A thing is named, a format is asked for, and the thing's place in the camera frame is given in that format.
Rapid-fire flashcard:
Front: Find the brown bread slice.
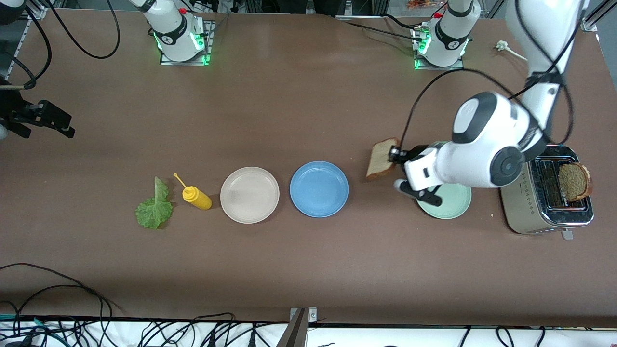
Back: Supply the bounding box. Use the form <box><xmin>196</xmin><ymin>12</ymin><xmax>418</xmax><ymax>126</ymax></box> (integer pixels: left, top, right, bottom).
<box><xmin>365</xmin><ymin>137</ymin><xmax>402</xmax><ymax>181</ymax></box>
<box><xmin>558</xmin><ymin>162</ymin><xmax>594</xmax><ymax>202</ymax></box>

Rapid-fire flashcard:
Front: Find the green lettuce leaf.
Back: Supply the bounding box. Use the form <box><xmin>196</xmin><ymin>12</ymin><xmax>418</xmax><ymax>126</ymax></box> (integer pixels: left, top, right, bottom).
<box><xmin>135</xmin><ymin>176</ymin><xmax>174</xmax><ymax>230</ymax></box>

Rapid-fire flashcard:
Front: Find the light green round plate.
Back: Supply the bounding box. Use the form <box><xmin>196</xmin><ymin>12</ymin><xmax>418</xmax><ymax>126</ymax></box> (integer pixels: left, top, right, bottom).
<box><xmin>415</xmin><ymin>141</ymin><xmax>472</xmax><ymax>220</ymax></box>

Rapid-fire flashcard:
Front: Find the blue round plate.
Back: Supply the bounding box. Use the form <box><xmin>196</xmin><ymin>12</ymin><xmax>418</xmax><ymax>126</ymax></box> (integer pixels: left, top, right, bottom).
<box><xmin>289</xmin><ymin>160</ymin><xmax>349</xmax><ymax>219</ymax></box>

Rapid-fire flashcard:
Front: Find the beige round plate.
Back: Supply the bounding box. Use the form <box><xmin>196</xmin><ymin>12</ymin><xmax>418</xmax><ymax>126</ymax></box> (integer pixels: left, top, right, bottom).
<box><xmin>220</xmin><ymin>166</ymin><xmax>280</xmax><ymax>225</ymax></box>

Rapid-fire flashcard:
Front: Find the beige and chrome toaster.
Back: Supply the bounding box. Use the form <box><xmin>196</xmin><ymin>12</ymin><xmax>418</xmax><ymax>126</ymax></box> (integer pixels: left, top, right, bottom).
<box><xmin>500</xmin><ymin>143</ymin><xmax>595</xmax><ymax>241</ymax></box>

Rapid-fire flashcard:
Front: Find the yellow squeeze sauce bottle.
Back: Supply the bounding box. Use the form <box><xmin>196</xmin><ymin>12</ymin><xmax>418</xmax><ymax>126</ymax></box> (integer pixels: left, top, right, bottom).
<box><xmin>173</xmin><ymin>173</ymin><xmax>213</xmax><ymax>211</ymax></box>

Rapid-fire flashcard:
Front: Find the orange patterned packet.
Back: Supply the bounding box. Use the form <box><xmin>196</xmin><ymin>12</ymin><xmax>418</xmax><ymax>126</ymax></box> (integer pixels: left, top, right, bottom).
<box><xmin>407</xmin><ymin>0</ymin><xmax>447</xmax><ymax>11</ymax></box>

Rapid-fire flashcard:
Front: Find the aluminium frame rail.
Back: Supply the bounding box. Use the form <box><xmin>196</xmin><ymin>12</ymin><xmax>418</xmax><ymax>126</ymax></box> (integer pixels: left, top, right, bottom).
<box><xmin>580</xmin><ymin>0</ymin><xmax>609</xmax><ymax>32</ymax></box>
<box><xmin>9</xmin><ymin>5</ymin><xmax>50</xmax><ymax>74</ymax></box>

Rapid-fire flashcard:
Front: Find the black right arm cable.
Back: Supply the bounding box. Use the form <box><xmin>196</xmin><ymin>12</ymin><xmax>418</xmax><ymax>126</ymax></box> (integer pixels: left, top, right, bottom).
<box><xmin>0</xmin><ymin>6</ymin><xmax>54</xmax><ymax>91</ymax></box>
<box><xmin>45</xmin><ymin>0</ymin><xmax>121</xmax><ymax>60</ymax></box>

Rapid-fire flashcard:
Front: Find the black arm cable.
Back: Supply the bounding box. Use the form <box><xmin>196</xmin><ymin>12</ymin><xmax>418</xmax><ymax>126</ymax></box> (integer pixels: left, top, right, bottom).
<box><xmin>45</xmin><ymin>0</ymin><xmax>121</xmax><ymax>60</ymax></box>
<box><xmin>400</xmin><ymin>0</ymin><xmax>587</xmax><ymax>156</ymax></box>
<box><xmin>0</xmin><ymin>6</ymin><xmax>54</xmax><ymax>91</ymax></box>

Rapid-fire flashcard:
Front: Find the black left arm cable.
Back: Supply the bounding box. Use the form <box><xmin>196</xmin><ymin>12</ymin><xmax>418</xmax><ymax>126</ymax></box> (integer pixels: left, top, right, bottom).
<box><xmin>400</xmin><ymin>0</ymin><xmax>587</xmax><ymax>156</ymax></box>

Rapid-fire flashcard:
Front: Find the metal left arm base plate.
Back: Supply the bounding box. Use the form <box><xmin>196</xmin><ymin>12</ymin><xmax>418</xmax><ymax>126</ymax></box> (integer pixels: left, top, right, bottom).
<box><xmin>413</xmin><ymin>24</ymin><xmax>466</xmax><ymax>72</ymax></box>

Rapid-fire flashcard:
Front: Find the black base power cable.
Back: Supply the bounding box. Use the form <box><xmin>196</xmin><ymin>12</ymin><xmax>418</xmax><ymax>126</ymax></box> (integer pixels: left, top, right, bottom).
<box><xmin>344</xmin><ymin>13</ymin><xmax>426</xmax><ymax>43</ymax></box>

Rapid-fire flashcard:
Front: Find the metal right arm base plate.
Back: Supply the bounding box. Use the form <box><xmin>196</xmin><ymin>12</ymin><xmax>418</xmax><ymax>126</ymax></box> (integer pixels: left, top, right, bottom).
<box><xmin>160</xmin><ymin>20</ymin><xmax>215</xmax><ymax>67</ymax></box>

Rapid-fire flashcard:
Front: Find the long black table cable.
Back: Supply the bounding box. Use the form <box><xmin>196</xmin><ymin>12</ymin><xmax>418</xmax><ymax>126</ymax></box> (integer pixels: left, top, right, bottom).
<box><xmin>0</xmin><ymin>263</ymin><xmax>127</xmax><ymax>320</ymax></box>

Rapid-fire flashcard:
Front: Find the looped black table cable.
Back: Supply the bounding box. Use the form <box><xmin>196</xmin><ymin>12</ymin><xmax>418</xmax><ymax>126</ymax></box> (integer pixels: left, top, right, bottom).
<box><xmin>12</xmin><ymin>284</ymin><xmax>107</xmax><ymax>321</ymax></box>

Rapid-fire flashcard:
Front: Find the teal cable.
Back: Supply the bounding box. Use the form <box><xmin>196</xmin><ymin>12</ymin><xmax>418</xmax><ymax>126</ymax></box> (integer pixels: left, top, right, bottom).
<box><xmin>0</xmin><ymin>314</ymin><xmax>68</xmax><ymax>346</ymax></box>

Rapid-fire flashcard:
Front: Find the aluminium post with bracket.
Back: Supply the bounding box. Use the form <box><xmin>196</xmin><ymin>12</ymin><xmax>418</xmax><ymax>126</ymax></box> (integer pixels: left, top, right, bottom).
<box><xmin>276</xmin><ymin>307</ymin><xmax>319</xmax><ymax>347</ymax></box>

